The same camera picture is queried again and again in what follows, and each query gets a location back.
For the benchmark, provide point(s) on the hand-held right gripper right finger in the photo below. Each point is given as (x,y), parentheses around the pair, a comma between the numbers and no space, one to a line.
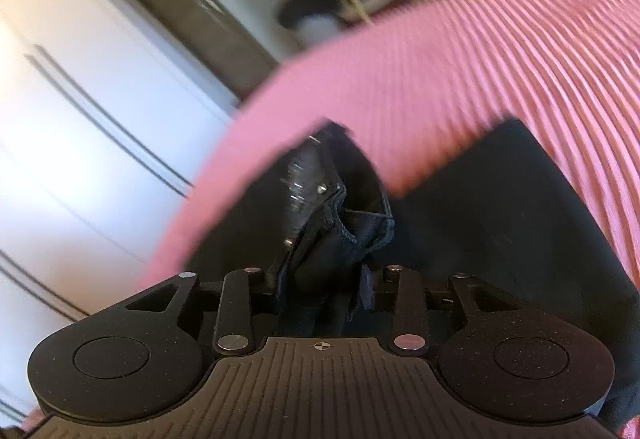
(367,290)

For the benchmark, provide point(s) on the white laundry basket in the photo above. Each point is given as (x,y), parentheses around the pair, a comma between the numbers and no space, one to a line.
(317,28)

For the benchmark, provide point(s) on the pink ribbed blanket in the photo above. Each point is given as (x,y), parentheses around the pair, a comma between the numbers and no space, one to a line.
(425,69)

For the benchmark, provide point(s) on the dark wooden cabinet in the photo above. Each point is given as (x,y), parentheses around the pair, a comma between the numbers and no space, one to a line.
(190,9)

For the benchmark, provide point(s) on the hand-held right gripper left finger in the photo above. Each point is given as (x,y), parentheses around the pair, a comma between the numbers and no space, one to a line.
(235,306)

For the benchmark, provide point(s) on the white refrigerator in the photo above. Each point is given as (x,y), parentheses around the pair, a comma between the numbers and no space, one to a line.
(65,119)

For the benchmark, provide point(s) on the black pants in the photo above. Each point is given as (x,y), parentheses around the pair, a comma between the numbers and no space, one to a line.
(475,229)

